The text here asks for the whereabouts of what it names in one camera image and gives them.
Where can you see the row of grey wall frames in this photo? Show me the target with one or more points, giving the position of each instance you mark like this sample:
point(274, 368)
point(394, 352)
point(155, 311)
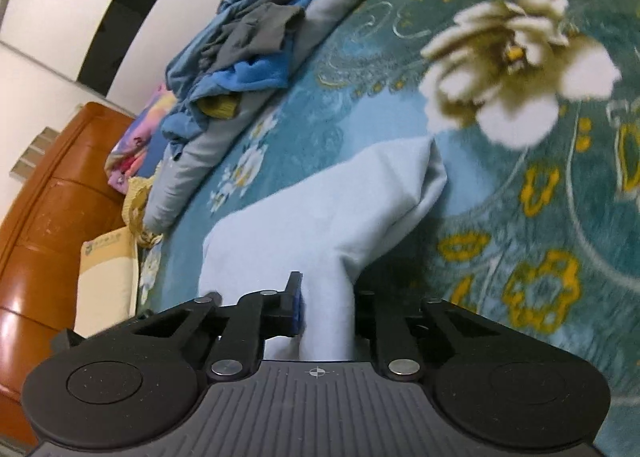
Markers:
point(35, 152)

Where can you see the pink printed folded blanket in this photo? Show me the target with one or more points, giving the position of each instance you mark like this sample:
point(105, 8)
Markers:
point(142, 124)

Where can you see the pile of blue grey clothes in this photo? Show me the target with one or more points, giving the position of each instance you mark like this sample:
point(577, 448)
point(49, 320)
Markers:
point(255, 74)

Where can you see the yellow cartoon blanket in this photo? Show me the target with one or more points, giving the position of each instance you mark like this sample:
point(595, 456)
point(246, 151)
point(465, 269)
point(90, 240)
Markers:
point(135, 207)

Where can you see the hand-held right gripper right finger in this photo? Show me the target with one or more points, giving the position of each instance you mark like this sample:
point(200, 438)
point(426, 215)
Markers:
point(367, 318)

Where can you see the carved wooden headboard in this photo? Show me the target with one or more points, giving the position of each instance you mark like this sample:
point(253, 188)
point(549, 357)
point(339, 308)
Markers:
point(45, 217)

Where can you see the grey blue quilt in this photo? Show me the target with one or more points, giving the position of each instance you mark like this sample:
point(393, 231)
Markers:
point(340, 2)

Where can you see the light blue garment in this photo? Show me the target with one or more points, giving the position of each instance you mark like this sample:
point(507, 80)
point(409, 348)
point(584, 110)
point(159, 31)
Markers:
point(310, 207)

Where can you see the cream pillow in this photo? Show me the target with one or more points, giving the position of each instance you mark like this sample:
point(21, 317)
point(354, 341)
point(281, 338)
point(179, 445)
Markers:
point(105, 287)

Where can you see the blue pillow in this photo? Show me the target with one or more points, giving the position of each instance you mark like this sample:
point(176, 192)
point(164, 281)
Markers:
point(155, 153)

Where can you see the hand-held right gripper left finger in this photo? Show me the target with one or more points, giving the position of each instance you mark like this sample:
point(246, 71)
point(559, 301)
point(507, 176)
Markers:
point(298, 309)

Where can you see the white wardrobe with black band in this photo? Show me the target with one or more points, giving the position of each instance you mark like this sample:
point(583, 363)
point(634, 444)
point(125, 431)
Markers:
point(75, 2)

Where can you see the grey garment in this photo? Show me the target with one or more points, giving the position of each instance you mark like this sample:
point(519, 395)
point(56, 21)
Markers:
point(255, 32)

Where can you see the dark blue garment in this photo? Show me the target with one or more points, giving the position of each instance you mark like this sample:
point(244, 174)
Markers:
point(185, 67)

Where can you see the teal floral blanket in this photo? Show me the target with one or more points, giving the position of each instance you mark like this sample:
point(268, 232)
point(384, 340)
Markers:
point(500, 197)

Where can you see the mustard yellow garment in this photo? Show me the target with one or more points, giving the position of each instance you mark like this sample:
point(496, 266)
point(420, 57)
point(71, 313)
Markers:
point(217, 107)

